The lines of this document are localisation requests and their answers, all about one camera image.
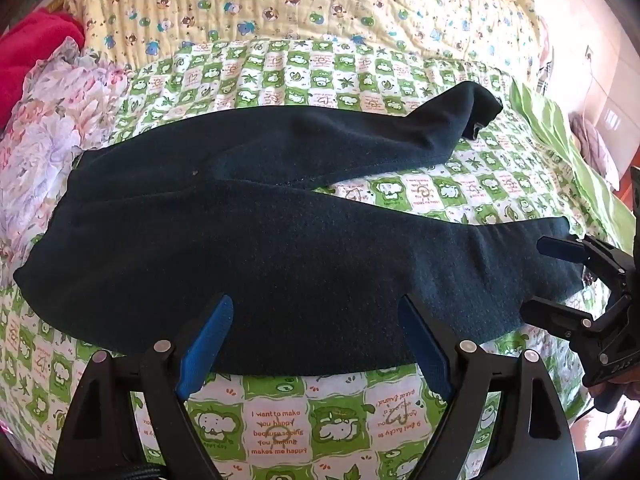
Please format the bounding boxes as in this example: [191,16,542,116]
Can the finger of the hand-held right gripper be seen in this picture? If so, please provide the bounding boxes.
[537,236,632,281]
[520,296,632,343]

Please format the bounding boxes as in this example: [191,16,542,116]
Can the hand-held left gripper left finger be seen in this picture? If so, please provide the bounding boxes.
[54,294,236,480]

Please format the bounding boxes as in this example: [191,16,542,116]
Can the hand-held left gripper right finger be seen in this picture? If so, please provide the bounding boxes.
[397,294,582,480]

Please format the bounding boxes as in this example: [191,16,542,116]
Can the dark navy pants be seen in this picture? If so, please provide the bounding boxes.
[12,80,586,378]

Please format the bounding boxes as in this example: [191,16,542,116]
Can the green striped pillow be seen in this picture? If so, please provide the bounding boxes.
[509,80,637,243]

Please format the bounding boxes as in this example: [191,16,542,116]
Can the pale pink bundled cloth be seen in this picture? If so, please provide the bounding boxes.
[570,112,622,187]

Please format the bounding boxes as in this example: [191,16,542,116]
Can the green checkered printed bedsheet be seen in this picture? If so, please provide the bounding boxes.
[0,37,623,480]

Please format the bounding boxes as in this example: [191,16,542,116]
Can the pink floral cloth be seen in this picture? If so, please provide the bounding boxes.
[0,37,135,263]

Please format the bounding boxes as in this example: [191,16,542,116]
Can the red cloth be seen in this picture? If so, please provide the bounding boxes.
[0,10,87,132]

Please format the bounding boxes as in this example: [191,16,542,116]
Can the yellow bear print quilt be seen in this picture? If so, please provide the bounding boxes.
[62,0,553,93]

